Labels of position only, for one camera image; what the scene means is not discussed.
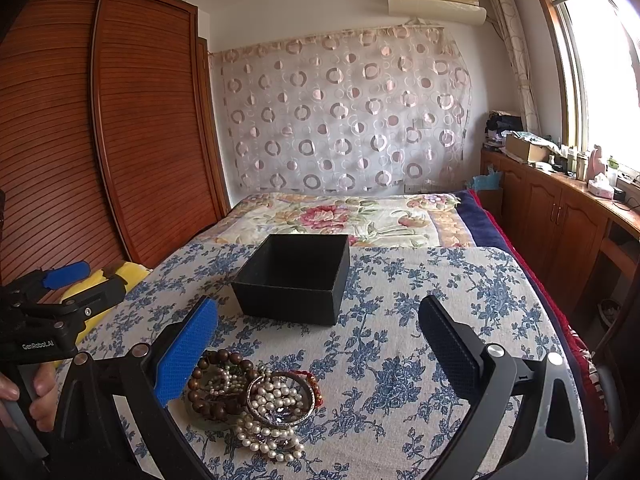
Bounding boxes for black square storage box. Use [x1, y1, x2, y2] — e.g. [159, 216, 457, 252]
[232, 234, 350, 326]

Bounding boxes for circle patterned sheer curtain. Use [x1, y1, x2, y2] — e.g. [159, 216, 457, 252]
[212, 24, 472, 195]

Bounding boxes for beige patterned window drape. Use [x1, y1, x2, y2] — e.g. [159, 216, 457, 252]
[489, 0, 540, 134]

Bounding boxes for person's left hand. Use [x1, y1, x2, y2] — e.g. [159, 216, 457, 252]
[1, 363, 58, 432]

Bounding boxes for brown wooden bead bracelet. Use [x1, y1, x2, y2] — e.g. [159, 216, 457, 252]
[186, 348, 262, 422]

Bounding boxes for brown wooden wardrobe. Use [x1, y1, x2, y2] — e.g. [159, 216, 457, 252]
[1, 0, 230, 282]

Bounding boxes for white wall air conditioner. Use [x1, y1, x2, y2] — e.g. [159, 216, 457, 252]
[388, 0, 487, 26]

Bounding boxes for dark blue bed sheet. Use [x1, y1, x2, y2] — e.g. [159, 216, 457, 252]
[454, 191, 511, 254]

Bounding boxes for window with wooden frame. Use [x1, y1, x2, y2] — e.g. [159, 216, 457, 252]
[540, 0, 639, 171]

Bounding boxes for wooden side cabinet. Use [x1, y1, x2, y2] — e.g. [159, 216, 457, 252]
[480, 150, 639, 332]

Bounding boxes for silver bangle bracelet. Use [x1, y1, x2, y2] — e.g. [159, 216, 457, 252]
[245, 370, 317, 429]

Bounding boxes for white pearl necklace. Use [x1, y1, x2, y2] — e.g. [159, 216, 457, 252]
[207, 365, 312, 463]

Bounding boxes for teal cloth beside bed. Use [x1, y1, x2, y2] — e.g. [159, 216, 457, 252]
[468, 166, 502, 193]

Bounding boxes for blue floral white blanket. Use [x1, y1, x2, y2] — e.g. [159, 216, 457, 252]
[80, 242, 563, 479]

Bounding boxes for cardboard box on cabinet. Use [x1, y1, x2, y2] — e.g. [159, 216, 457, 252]
[504, 133, 549, 164]

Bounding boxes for pink bottle on cabinet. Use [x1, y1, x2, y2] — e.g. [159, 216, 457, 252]
[587, 144, 606, 181]

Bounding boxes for red braided cord bracelet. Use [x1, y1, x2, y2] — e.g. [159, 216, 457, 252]
[290, 368, 326, 410]

